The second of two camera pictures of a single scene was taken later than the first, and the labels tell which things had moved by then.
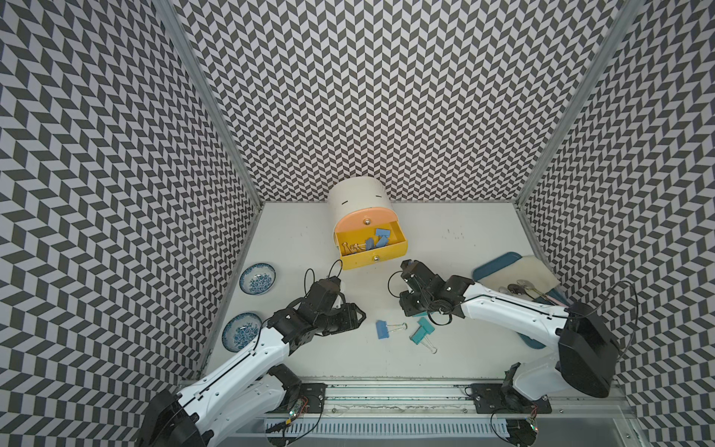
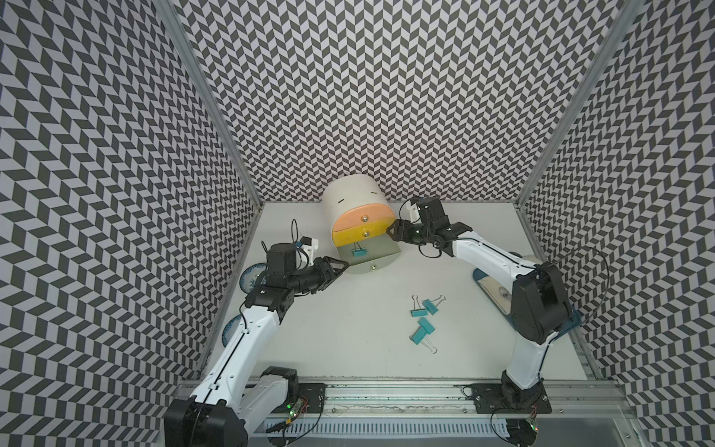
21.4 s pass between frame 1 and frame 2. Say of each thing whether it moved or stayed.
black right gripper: moved
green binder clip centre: stayed
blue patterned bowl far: stayed
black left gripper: moved
